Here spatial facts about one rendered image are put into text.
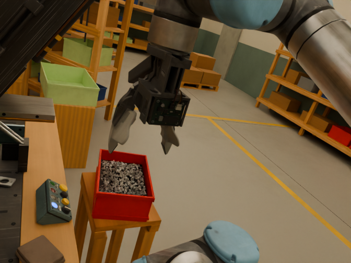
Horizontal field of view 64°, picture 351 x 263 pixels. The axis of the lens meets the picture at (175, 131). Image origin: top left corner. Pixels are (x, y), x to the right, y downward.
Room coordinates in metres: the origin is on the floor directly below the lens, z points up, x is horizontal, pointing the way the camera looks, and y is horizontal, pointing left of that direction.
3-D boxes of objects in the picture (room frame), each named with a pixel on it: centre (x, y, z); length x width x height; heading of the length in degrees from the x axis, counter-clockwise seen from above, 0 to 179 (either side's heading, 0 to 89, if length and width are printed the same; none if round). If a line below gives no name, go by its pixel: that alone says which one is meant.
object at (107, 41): (7.20, 2.53, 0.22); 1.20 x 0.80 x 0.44; 159
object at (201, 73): (7.13, -0.03, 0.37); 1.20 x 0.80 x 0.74; 127
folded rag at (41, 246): (0.50, 0.24, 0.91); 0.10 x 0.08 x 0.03; 60
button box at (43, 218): (0.69, 0.30, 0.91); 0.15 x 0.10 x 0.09; 32
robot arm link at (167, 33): (0.47, 0.05, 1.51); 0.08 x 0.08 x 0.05
